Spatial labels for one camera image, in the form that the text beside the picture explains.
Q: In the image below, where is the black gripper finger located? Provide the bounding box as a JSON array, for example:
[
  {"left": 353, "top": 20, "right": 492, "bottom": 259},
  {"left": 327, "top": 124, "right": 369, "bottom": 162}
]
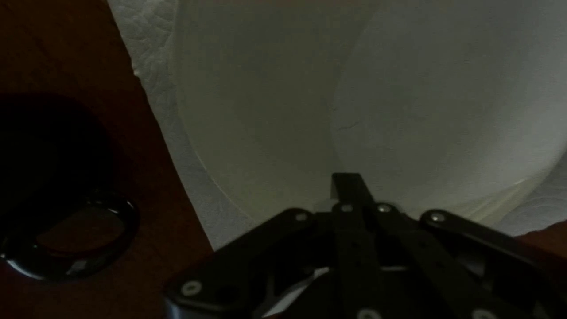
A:
[{"left": 332, "top": 174, "right": 384, "bottom": 319}]

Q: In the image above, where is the white paper table mat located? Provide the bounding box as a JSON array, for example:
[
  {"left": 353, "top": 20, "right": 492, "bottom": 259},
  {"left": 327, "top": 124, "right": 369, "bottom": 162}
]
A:
[{"left": 107, "top": 0, "right": 567, "bottom": 252}]

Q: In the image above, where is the white round plate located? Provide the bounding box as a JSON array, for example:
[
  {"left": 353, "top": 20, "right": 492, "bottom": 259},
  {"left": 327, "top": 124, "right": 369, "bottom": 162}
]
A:
[{"left": 173, "top": 0, "right": 567, "bottom": 225}]

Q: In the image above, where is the black glossy mug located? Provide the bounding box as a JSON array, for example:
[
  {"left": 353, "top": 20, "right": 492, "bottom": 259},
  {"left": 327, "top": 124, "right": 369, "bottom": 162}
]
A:
[{"left": 0, "top": 92, "right": 141, "bottom": 282}]

